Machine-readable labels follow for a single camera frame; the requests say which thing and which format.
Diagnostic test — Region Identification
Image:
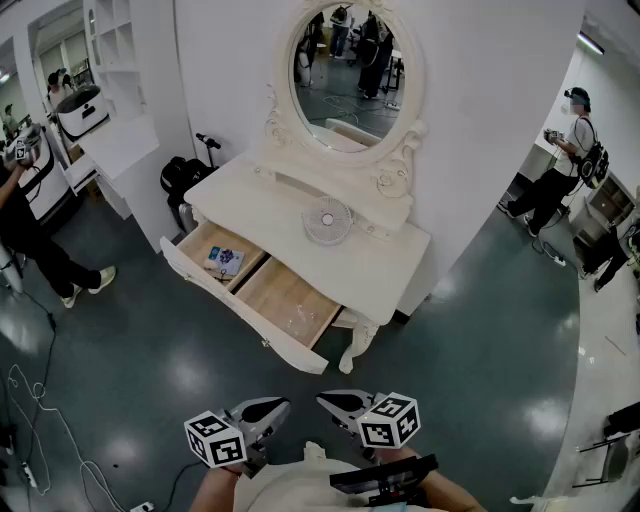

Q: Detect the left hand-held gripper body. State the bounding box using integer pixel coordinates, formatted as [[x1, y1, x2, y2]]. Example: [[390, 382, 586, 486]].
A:
[[183, 409, 275, 480]]

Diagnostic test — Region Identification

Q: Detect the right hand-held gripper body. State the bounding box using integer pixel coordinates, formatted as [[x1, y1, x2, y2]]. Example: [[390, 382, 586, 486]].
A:
[[333, 392, 422, 462]]

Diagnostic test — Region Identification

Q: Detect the large white wooden drawer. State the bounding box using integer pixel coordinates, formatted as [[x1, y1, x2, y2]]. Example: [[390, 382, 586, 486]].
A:
[[230, 256, 345, 375]]

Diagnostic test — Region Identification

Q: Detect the person's right forearm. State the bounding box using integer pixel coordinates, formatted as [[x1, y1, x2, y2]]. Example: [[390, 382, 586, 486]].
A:
[[378, 446, 489, 512]]

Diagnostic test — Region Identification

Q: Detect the person's left forearm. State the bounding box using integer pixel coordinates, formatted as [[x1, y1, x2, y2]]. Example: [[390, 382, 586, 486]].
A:
[[188, 464, 247, 512]]

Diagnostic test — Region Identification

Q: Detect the small white wooden drawer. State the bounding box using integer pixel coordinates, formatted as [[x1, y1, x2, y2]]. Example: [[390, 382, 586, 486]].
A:
[[159, 221, 271, 305]]

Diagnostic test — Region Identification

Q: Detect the white dressing table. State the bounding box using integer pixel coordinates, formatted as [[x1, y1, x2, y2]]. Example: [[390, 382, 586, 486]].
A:
[[182, 148, 433, 375]]

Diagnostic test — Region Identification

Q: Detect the black chest-mounted device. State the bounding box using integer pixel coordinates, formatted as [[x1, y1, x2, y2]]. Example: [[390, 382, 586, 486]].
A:
[[329, 453, 440, 507]]

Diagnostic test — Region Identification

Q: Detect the person's white shirt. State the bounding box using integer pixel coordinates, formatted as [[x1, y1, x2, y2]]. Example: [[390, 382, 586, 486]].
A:
[[231, 439, 451, 512]]

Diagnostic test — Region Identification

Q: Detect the clear plastic bag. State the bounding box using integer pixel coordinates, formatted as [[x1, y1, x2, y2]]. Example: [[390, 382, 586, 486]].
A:
[[286, 303, 322, 337]]

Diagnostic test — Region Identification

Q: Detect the blue patterned booklet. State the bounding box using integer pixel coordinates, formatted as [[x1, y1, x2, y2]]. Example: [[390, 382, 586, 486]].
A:
[[207, 245, 246, 278]]

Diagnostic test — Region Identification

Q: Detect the white carved furniture piece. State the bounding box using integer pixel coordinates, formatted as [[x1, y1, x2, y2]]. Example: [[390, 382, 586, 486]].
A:
[[509, 494, 562, 512]]

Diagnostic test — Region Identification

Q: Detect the white round desk fan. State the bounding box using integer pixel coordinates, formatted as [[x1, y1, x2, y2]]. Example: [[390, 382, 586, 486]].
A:
[[301, 195, 355, 247]]

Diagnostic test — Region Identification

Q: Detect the oval white-framed mirror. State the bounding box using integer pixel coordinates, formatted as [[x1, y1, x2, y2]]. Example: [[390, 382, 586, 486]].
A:
[[263, 0, 429, 199]]

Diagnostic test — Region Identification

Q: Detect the white rounded appliance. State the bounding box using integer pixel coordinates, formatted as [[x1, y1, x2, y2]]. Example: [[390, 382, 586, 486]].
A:
[[17, 127, 72, 222], [55, 84, 111, 144]]

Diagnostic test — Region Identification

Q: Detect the grey wooden cabinet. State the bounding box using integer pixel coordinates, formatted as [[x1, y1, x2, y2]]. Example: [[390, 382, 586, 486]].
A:
[[569, 169, 640, 246]]

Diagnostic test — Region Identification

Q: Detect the white shelf cabinet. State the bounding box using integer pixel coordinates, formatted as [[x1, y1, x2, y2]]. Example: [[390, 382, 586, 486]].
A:
[[64, 0, 162, 221]]

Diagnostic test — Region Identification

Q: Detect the ceiling light bar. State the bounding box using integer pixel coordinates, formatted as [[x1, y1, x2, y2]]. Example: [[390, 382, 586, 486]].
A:
[[576, 30, 607, 56]]

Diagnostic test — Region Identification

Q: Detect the white floor cable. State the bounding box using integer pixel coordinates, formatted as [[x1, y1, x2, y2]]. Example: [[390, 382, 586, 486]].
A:
[[6, 363, 127, 512]]

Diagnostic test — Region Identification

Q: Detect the black frame grey stool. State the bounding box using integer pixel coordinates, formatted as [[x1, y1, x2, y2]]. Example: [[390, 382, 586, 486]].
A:
[[571, 399, 640, 490]]

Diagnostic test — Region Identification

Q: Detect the black scooter handlebar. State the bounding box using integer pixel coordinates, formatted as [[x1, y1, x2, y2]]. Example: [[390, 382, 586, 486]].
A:
[[194, 131, 223, 170]]

